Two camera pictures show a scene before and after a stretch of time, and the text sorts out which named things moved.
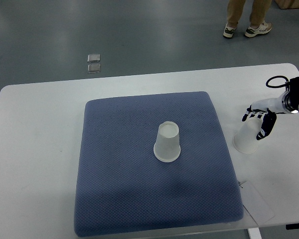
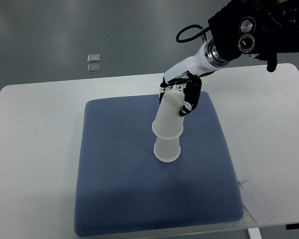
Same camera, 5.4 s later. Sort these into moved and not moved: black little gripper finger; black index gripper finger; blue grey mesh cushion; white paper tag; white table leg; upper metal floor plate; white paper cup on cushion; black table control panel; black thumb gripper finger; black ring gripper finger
Moved: black little gripper finger; black ring gripper finger; black thumb gripper finger; black index gripper finger
Not moved: white paper tag; white table leg; black table control panel; blue grey mesh cushion; upper metal floor plate; white paper cup on cushion
